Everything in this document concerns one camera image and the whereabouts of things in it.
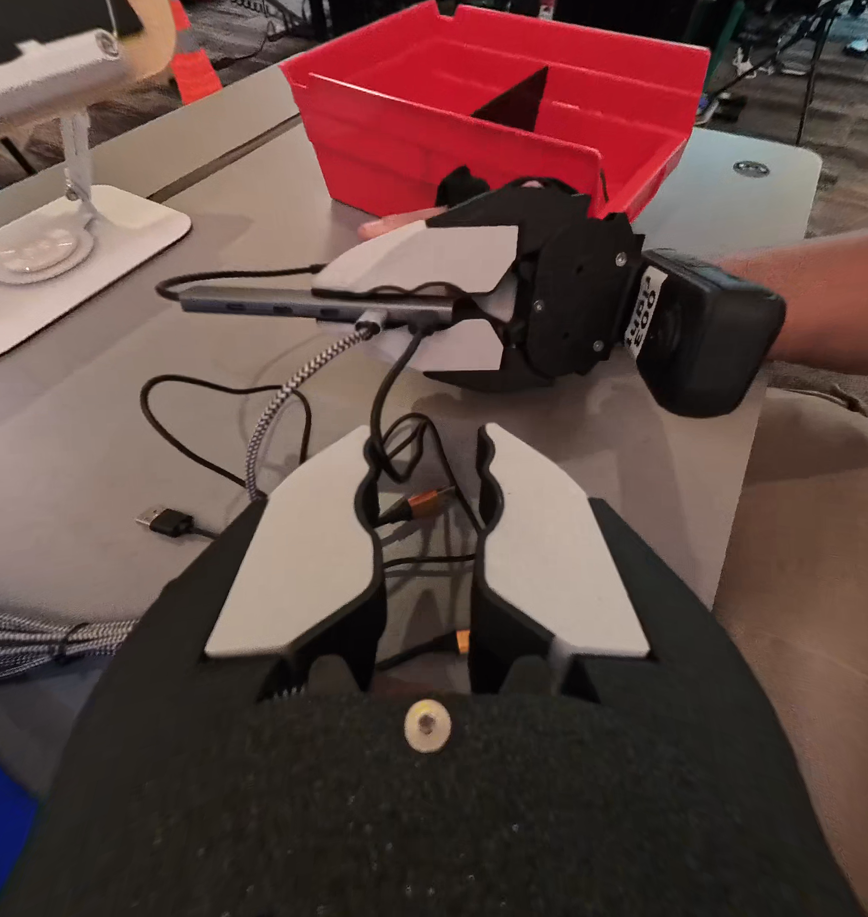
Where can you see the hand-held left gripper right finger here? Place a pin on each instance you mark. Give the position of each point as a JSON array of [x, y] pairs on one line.
[[563, 566]]

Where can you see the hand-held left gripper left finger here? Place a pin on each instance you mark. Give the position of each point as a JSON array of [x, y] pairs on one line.
[[298, 566]]

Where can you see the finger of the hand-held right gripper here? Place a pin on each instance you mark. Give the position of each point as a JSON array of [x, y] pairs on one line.
[[420, 258], [455, 347]]

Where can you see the red plastic bin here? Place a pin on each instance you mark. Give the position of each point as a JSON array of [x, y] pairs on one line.
[[420, 143]]

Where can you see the grey usb hub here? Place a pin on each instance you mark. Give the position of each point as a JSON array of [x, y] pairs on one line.
[[262, 301]]

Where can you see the blue plastic bin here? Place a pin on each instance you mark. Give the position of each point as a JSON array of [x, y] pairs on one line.
[[1, 845]]

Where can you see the person's right forearm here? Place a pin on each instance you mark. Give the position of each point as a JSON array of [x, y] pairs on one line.
[[835, 301]]

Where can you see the person's right hand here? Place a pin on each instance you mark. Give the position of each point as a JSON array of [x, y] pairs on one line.
[[391, 223]]

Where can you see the black bin divider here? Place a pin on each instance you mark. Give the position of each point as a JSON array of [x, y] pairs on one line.
[[520, 100]]

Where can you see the round black desk controller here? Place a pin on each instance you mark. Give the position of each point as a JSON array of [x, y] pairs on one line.
[[750, 169]]

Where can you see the beige trousers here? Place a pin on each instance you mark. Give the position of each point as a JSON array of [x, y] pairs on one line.
[[813, 609]]

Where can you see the orange striped cone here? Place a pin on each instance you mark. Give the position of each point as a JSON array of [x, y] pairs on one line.
[[194, 64]]

